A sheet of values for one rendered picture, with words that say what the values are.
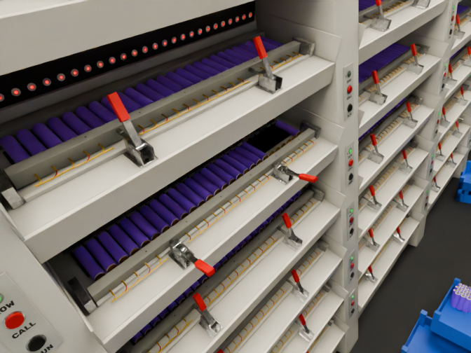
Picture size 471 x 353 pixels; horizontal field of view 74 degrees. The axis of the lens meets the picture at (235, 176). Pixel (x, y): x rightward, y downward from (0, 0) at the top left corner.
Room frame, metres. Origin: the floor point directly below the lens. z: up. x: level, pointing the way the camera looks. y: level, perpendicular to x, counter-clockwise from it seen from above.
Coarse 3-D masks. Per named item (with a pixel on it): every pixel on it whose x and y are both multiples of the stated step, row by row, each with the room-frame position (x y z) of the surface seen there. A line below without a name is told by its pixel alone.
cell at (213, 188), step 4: (196, 172) 0.55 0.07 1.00; (196, 176) 0.54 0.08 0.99; (200, 176) 0.54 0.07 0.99; (196, 180) 0.54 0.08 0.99; (200, 180) 0.53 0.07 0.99; (204, 180) 0.53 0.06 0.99; (208, 180) 0.53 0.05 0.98; (200, 184) 0.53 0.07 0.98; (204, 184) 0.52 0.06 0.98; (208, 184) 0.52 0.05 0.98; (212, 184) 0.52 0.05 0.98; (208, 188) 0.51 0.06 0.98; (212, 188) 0.51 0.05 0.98; (216, 188) 0.50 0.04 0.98; (212, 192) 0.50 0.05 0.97
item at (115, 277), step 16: (288, 144) 0.61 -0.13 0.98; (304, 144) 0.63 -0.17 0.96; (272, 160) 0.57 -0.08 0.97; (256, 176) 0.53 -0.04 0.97; (272, 176) 0.54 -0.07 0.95; (224, 192) 0.49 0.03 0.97; (240, 192) 0.51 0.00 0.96; (208, 208) 0.45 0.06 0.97; (176, 224) 0.43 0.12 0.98; (192, 224) 0.43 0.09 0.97; (208, 224) 0.43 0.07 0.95; (160, 240) 0.40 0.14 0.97; (144, 256) 0.37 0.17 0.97; (112, 272) 0.35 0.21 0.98; (128, 272) 0.35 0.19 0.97; (96, 288) 0.33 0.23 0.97; (112, 288) 0.34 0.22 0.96; (128, 288) 0.33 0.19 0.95
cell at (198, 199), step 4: (180, 184) 0.52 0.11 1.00; (184, 184) 0.53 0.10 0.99; (176, 188) 0.52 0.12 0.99; (180, 188) 0.51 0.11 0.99; (184, 188) 0.51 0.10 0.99; (188, 188) 0.51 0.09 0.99; (180, 192) 0.51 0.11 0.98; (184, 192) 0.50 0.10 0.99; (188, 192) 0.50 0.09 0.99; (192, 192) 0.50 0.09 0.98; (184, 196) 0.50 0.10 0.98; (188, 196) 0.49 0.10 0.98; (192, 196) 0.49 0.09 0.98; (196, 196) 0.49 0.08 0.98; (192, 200) 0.49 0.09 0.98; (196, 200) 0.48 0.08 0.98; (200, 200) 0.48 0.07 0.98; (204, 200) 0.49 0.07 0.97; (196, 204) 0.48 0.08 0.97
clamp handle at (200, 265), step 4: (184, 248) 0.37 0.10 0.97; (184, 252) 0.37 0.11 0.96; (188, 252) 0.37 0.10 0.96; (184, 256) 0.36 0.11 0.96; (188, 256) 0.36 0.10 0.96; (192, 256) 0.36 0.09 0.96; (188, 260) 0.36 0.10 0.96; (192, 260) 0.35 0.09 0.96; (196, 260) 0.35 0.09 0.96; (200, 260) 0.34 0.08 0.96; (196, 264) 0.34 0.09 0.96; (200, 264) 0.34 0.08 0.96; (204, 264) 0.33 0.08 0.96; (200, 268) 0.33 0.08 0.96; (204, 268) 0.33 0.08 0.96; (208, 268) 0.32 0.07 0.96; (212, 268) 0.32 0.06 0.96; (204, 272) 0.32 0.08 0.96; (208, 272) 0.32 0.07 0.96; (212, 272) 0.32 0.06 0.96; (208, 276) 0.32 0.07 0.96
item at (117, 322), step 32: (320, 128) 0.66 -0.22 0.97; (320, 160) 0.59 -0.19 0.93; (256, 192) 0.51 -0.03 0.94; (288, 192) 0.52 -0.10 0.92; (224, 224) 0.44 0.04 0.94; (256, 224) 0.46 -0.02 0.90; (64, 256) 0.40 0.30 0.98; (128, 256) 0.39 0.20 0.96; (64, 288) 0.32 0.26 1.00; (160, 288) 0.34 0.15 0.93; (96, 320) 0.30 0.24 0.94; (128, 320) 0.29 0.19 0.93
